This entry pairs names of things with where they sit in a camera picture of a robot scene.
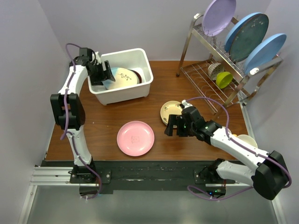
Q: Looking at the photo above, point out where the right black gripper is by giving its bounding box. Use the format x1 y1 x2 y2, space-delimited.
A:
164 114 195 137

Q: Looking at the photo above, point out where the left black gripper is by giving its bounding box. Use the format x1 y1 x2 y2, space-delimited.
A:
89 61 114 86

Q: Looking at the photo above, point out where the small cream floral plate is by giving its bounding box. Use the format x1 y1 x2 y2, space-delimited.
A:
160 101 183 125

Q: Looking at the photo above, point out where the blue cream leaf plate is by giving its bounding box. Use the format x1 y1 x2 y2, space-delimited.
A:
103 67 138 90

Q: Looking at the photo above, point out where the red rimmed beige plate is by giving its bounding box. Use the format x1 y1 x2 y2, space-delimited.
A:
132 70 142 84

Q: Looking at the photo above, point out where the pink plastic plate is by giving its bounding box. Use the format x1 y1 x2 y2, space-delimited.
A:
116 121 155 157

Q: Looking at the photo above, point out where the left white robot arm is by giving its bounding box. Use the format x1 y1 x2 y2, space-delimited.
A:
50 47 115 184

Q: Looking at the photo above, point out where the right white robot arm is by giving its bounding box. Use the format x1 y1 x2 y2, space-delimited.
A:
164 106 292 200

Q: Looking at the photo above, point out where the white plastic bin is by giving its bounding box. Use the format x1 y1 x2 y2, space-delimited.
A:
88 48 154 105

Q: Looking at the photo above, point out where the cream cup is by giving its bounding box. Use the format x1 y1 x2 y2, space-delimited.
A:
237 134 258 148
222 126 231 135

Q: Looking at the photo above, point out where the lime green bowl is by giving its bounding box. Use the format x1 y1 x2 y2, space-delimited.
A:
216 71 233 89

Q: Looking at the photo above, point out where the patterned white bowl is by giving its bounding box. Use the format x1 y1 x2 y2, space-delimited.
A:
208 63 225 81

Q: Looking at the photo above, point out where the steel dish rack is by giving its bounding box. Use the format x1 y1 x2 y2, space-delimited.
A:
176 13 283 119

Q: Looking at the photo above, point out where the dark teal plate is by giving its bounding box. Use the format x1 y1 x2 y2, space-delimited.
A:
229 13 269 63

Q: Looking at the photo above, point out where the light blue plate behind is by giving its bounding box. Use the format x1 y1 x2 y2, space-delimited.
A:
224 12 260 53

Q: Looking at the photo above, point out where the light blue plate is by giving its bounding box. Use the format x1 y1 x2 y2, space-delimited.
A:
244 33 287 74
224 12 260 53

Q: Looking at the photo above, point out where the light blue plate front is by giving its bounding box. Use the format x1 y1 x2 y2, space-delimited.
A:
244 33 287 74

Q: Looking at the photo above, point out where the lavender plate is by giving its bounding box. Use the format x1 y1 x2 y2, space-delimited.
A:
202 0 236 36

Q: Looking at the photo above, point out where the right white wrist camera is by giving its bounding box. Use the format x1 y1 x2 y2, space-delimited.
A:
179 100 192 109

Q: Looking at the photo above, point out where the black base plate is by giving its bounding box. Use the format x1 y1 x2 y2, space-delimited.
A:
42 160 260 194

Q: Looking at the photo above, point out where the aluminium rail frame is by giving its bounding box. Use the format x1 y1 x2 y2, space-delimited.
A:
19 166 287 224

